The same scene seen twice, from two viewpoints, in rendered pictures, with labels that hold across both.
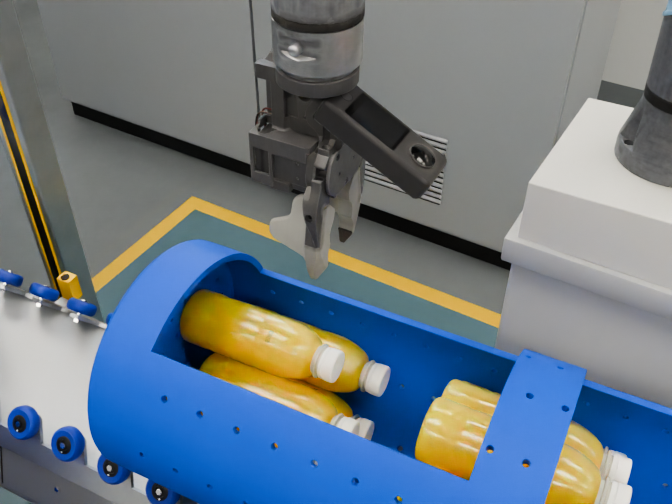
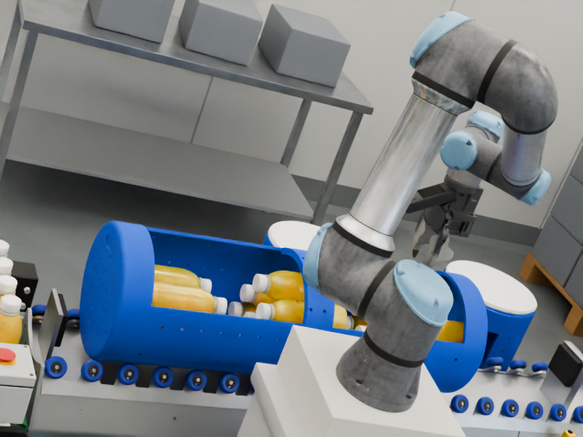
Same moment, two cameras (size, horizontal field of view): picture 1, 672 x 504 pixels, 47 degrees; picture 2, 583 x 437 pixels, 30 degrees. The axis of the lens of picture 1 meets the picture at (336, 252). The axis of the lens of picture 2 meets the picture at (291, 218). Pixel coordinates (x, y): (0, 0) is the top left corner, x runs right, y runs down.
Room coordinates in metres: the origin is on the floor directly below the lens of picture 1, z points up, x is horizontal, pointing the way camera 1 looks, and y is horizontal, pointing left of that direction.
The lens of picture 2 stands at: (1.62, -1.96, 2.16)
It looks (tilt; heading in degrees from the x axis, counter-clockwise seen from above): 22 degrees down; 126
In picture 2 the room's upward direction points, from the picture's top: 21 degrees clockwise
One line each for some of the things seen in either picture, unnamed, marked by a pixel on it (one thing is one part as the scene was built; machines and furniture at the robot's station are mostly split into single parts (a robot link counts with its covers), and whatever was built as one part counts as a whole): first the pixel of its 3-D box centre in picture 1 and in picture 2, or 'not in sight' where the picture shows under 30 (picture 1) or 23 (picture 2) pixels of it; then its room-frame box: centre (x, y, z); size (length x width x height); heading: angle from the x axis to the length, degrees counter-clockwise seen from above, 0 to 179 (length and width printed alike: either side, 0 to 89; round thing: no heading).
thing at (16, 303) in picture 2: not in sight; (10, 303); (0.24, -0.79, 1.09); 0.04 x 0.04 x 0.02
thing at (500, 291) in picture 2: not in sight; (491, 286); (0.44, 0.73, 1.03); 0.28 x 0.28 x 0.01
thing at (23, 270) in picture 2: not in sight; (16, 289); (0.01, -0.59, 0.95); 0.10 x 0.07 x 0.10; 154
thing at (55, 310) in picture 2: not in sight; (53, 327); (0.21, -0.64, 0.99); 0.10 x 0.02 x 0.12; 154
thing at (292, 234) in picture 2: not in sight; (317, 247); (0.13, 0.28, 1.03); 0.28 x 0.28 x 0.01
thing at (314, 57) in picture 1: (315, 42); (464, 172); (0.59, 0.02, 1.51); 0.08 x 0.08 x 0.05
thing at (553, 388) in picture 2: not in sight; (562, 376); (0.80, 0.56, 1.00); 0.10 x 0.04 x 0.15; 154
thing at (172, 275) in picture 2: not in sight; (161, 282); (0.26, -0.42, 1.10); 0.19 x 0.07 x 0.07; 64
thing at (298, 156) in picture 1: (309, 124); (453, 205); (0.59, 0.02, 1.43); 0.09 x 0.08 x 0.12; 64
